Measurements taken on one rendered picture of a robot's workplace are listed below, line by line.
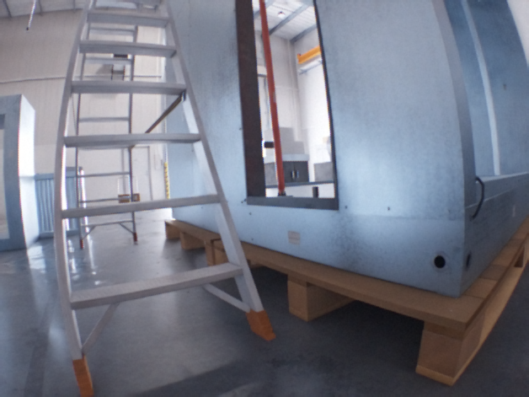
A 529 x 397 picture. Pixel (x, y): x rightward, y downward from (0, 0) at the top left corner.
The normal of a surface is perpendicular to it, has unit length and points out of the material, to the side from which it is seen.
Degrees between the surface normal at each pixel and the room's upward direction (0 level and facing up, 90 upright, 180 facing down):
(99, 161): 90
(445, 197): 90
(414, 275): 90
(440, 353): 90
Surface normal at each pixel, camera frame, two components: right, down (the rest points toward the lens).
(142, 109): 0.52, 0.01
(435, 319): -0.85, 0.09
